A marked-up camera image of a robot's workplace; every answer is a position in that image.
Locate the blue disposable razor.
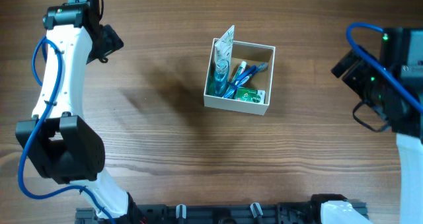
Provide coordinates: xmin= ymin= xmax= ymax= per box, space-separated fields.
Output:
xmin=227 ymin=65 xmax=257 ymax=90

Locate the white patterned cream tube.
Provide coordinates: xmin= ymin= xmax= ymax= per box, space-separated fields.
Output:
xmin=214 ymin=25 xmax=235 ymax=63

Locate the blue Listerine mouthwash bottle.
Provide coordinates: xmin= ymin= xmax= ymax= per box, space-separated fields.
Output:
xmin=214 ymin=59 xmax=230 ymax=96

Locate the green Dettol soap pack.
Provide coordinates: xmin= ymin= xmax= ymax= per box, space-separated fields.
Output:
xmin=234 ymin=87 xmax=266 ymax=104

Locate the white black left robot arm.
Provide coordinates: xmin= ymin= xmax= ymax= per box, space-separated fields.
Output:
xmin=15 ymin=0 xmax=140 ymax=223

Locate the white square box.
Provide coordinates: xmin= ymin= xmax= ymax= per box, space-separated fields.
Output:
xmin=203 ymin=41 xmax=276 ymax=115

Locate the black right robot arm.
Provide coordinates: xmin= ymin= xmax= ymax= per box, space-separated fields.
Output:
xmin=331 ymin=22 xmax=422 ymax=223

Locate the blue white toothbrush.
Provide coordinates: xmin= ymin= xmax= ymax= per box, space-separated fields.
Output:
xmin=223 ymin=63 xmax=268 ymax=98

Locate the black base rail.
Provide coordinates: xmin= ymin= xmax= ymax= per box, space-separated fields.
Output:
xmin=75 ymin=202 xmax=319 ymax=224

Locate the Colgate toothpaste tube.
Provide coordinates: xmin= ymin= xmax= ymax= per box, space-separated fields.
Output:
xmin=231 ymin=61 xmax=247 ymax=83

